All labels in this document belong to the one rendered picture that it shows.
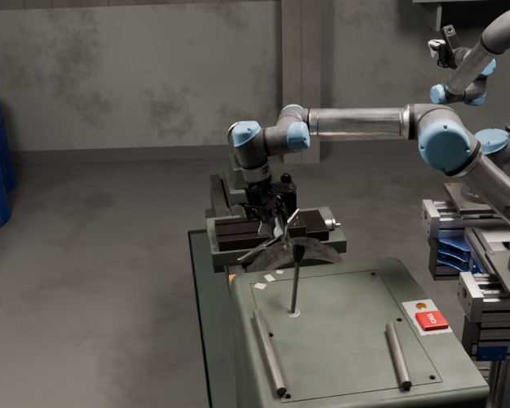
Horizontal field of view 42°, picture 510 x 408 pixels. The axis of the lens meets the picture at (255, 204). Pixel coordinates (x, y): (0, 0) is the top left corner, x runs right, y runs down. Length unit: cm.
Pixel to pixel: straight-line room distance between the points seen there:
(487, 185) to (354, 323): 48
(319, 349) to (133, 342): 223
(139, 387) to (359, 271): 182
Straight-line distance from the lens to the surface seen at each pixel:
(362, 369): 151
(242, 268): 263
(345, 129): 183
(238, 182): 305
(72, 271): 440
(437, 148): 169
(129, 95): 572
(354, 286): 177
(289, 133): 172
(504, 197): 179
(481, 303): 205
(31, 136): 605
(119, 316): 391
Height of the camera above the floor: 223
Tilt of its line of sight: 27 degrees down
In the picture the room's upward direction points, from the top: 2 degrees counter-clockwise
